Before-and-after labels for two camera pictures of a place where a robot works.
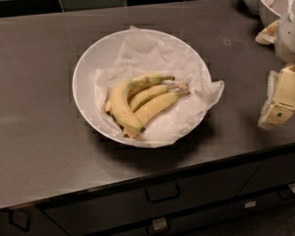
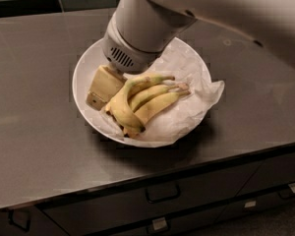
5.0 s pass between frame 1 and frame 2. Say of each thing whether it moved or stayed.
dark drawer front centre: stayed
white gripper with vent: moved
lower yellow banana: stayed
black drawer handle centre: stayed
